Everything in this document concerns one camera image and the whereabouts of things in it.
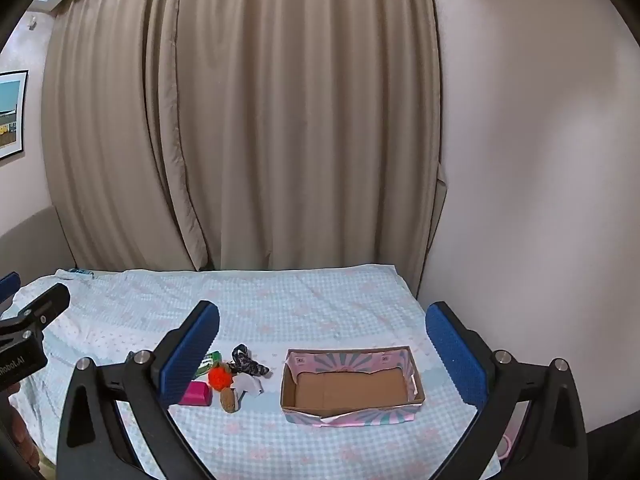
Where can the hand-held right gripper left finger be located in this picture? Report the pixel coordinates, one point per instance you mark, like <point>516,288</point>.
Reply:
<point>192,352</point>

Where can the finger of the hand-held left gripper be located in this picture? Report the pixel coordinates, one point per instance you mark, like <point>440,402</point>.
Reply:
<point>7,287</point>
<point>45,305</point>

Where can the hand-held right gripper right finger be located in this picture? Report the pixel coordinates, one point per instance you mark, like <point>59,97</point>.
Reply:
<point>455,355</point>

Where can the green packet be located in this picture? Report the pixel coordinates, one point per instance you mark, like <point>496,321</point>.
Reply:
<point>209,361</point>

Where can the orange pom-pom ball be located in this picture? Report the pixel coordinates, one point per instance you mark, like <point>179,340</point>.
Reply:
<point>219,377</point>

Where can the pink soft block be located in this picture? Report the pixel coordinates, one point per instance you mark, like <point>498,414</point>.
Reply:
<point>196,394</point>

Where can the dark patterned sock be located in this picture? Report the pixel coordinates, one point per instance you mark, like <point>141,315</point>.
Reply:
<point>247,360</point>

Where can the brown plush bear toy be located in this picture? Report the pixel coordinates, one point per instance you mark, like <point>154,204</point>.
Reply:
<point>229,400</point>

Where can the pink printed cardboard box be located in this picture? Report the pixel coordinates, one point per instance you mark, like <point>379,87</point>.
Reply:
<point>350,389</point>

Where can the person's left hand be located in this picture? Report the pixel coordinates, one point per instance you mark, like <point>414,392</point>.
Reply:
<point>20,435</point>

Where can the small blue cloth item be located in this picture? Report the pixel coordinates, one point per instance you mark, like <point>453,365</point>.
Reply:
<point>81,272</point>

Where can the beige padded headboard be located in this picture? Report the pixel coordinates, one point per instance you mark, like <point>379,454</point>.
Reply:
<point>30,240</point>

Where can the pink plastic item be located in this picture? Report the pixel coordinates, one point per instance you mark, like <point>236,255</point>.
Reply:
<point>507,447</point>

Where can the light blue printed blanket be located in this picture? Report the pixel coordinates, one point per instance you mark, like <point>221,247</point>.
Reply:
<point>300,300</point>

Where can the beige curtain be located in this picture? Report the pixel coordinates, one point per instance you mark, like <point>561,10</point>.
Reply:
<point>300,110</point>

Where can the framed wall poster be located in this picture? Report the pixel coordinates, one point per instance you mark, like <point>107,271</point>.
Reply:
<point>11,115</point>

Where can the small wall fixture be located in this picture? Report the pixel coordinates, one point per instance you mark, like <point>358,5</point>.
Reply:
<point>32,22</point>

